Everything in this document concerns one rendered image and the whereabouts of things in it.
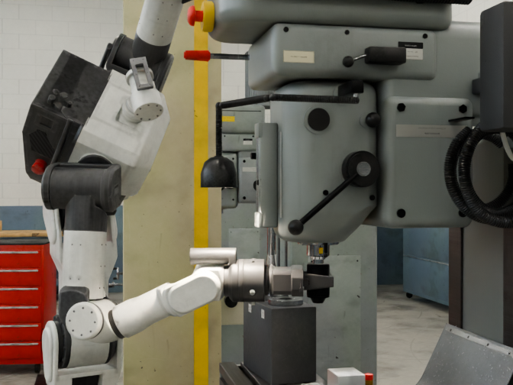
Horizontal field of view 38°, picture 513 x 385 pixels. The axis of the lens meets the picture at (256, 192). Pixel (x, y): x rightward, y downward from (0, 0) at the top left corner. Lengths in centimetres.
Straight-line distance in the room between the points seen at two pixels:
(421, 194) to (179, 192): 186
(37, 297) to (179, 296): 451
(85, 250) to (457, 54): 86
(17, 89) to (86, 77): 882
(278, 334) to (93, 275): 50
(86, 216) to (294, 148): 47
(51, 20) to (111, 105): 899
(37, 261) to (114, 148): 430
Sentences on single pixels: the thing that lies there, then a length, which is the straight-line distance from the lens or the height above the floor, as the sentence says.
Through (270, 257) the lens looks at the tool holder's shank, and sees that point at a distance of 197.
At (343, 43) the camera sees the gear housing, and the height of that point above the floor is 169.
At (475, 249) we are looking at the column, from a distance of 172.
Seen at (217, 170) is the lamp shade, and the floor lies 145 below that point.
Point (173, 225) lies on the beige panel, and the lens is 321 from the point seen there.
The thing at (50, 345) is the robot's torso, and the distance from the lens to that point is 203.
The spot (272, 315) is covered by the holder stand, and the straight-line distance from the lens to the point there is 184.
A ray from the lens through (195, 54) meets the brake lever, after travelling 160.
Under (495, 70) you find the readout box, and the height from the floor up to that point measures 161.
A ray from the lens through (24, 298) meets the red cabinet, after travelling 601.
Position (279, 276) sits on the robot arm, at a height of 124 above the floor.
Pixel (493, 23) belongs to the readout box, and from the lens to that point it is 133.
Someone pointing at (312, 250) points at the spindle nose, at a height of 129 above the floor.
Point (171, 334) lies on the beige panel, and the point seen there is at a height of 79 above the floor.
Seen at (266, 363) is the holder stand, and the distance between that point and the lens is 189.
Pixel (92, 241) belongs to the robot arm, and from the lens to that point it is 160.
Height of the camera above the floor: 142
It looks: level
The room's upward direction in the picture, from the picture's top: straight up
